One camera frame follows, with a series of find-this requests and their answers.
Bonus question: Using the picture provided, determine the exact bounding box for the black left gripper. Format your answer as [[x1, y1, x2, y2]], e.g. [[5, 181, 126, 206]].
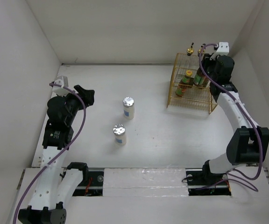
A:
[[57, 85, 93, 125]]

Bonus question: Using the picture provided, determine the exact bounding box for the yellow-cap sauce bottle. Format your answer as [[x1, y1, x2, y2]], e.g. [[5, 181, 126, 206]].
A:
[[193, 68, 208, 89], [175, 70, 192, 97]]

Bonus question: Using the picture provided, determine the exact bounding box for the dark-filled gold-spout oil bottle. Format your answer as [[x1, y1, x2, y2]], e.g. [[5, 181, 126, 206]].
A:
[[197, 43, 206, 56]]

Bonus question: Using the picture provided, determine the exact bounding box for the clear oil bottle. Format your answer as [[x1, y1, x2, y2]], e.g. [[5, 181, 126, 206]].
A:
[[184, 42, 194, 69]]

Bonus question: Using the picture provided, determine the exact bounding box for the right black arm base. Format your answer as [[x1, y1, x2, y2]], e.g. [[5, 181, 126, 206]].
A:
[[182, 168, 231, 196]]

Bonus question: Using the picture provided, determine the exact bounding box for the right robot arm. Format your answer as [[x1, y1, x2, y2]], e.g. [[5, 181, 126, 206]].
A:
[[199, 54, 269, 184]]

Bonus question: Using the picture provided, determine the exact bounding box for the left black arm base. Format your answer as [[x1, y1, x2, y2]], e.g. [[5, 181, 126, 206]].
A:
[[60, 162, 105, 196]]

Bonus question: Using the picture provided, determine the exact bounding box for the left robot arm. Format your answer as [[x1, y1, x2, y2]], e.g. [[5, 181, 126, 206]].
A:
[[12, 82, 95, 224]]

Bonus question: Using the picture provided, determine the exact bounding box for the rear silver-lid spice jar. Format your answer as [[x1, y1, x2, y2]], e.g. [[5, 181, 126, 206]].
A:
[[122, 97, 135, 119]]

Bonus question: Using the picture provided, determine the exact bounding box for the silver-lid spice jar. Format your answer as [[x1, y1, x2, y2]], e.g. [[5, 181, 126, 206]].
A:
[[113, 124, 127, 145], [122, 97, 135, 119]]

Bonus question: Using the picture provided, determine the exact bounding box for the front silver-lid spice jar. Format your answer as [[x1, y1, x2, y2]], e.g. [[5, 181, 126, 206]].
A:
[[113, 124, 127, 145]]

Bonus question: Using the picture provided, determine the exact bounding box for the white foam front board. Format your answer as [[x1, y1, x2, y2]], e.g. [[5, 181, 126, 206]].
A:
[[103, 168, 188, 197]]

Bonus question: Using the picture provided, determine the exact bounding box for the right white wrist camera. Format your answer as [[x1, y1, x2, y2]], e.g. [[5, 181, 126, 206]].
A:
[[210, 42, 230, 60]]

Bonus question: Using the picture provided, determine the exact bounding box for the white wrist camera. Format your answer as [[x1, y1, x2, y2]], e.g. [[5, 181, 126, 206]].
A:
[[210, 42, 230, 60], [51, 76, 69, 96]]

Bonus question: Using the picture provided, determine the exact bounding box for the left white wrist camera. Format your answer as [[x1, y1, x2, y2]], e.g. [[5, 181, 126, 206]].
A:
[[51, 76, 69, 96]]

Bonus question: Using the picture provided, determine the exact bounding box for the gold wire basket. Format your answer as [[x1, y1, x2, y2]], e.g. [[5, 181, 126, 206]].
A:
[[167, 53, 217, 114]]

